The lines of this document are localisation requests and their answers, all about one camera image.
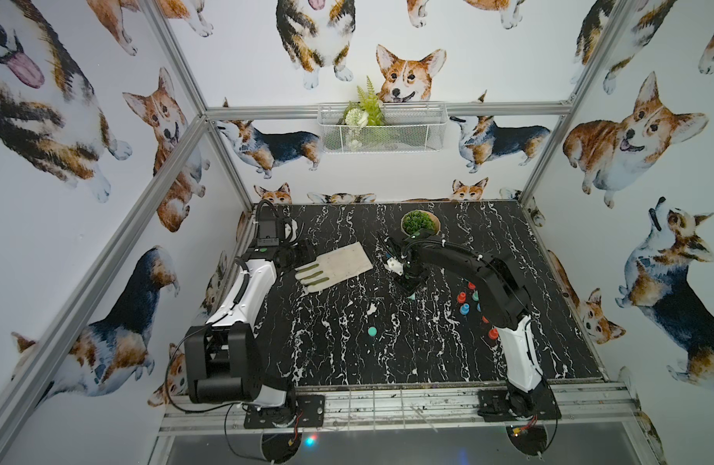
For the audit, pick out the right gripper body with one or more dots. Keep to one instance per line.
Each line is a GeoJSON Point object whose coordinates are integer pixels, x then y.
{"type": "Point", "coordinates": [410, 279]}

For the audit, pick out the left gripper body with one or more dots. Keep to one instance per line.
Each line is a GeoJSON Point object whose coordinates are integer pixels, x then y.
{"type": "Point", "coordinates": [302, 253]}

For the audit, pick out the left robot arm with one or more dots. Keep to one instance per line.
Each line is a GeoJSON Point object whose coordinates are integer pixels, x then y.
{"type": "Point", "coordinates": [223, 361]}

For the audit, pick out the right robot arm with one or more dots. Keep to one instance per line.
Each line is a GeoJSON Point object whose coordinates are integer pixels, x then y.
{"type": "Point", "coordinates": [504, 299]}

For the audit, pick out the potted green plant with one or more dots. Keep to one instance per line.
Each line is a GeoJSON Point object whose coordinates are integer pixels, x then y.
{"type": "Point", "coordinates": [420, 220]}

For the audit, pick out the beige paper sheet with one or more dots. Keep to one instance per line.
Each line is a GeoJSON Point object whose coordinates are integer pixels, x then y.
{"type": "Point", "coordinates": [334, 267]}

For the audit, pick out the fern and white flower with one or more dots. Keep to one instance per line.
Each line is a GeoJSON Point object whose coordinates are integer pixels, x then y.
{"type": "Point", "coordinates": [364, 120]}

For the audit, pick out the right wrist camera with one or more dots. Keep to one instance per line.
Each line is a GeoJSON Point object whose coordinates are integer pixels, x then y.
{"type": "Point", "coordinates": [395, 266]}

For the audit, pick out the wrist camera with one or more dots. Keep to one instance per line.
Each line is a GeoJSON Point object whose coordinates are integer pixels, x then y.
{"type": "Point", "coordinates": [273, 229]}
{"type": "Point", "coordinates": [395, 266]}

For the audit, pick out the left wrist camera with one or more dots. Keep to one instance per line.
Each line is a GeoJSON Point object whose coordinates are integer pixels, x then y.
{"type": "Point", "coordinates": [273, 229]}

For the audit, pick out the white wire basket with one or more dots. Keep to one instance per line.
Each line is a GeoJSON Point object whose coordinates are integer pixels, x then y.
{"type": "Point", "coordinates": [409, 128]}

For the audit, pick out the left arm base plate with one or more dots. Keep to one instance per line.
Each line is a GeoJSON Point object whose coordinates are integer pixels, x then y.
{"type": "Point", "coordinates": [304, 410]}

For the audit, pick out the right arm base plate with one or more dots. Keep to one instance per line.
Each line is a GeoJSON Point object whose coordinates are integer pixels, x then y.
{"type": "Point", "coordinates": [502, 405]}

